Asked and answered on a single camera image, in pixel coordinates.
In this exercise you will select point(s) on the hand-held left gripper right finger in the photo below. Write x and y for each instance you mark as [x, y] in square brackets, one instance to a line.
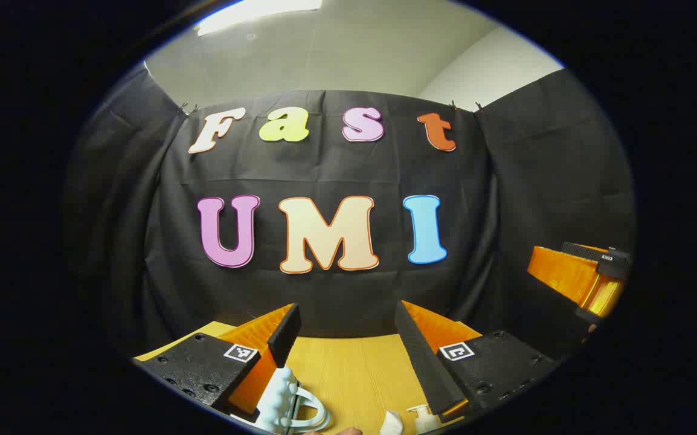
[415, 350]

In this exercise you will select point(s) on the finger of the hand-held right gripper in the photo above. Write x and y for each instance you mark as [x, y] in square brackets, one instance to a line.
[607, 296]
[560, 275]

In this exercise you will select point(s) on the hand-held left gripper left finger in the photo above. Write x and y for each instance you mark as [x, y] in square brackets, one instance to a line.
[285, 338]

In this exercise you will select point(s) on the light blue suitcase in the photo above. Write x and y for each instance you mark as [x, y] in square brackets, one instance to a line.
[282, 399]

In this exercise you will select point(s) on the white pump bottle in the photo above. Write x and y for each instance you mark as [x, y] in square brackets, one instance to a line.
[426, 420]

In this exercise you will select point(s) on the white skin care tube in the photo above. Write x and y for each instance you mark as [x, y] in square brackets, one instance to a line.
[392, 423]

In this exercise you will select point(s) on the black backdrop cloth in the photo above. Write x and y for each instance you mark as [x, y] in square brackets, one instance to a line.
[324, 169]

